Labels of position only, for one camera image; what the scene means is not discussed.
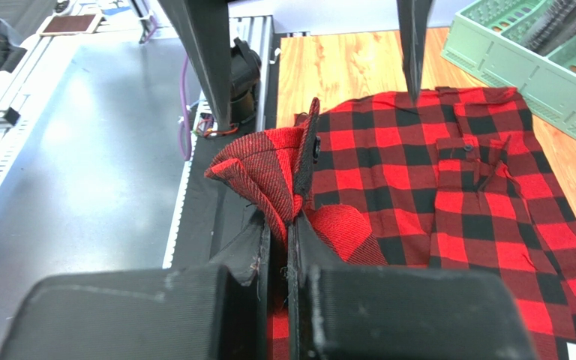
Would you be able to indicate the green file organizer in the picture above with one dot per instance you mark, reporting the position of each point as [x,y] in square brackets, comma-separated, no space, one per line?
[484,40]

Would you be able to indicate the red black plaid shirt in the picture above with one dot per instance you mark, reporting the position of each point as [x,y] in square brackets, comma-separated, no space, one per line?
[456,180]

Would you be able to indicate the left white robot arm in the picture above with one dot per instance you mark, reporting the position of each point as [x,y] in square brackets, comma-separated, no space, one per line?
[245,72]

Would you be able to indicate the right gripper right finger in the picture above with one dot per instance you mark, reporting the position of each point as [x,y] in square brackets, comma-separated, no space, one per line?
[343,311]

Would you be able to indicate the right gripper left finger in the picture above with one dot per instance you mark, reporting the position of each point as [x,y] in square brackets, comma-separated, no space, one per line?
[218,310]

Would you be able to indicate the grey spiral notebooks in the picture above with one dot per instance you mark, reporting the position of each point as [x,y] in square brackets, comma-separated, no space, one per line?
[552,29]

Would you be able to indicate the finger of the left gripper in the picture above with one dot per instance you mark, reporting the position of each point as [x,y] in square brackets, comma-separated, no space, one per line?
[413,21]
[204,30]

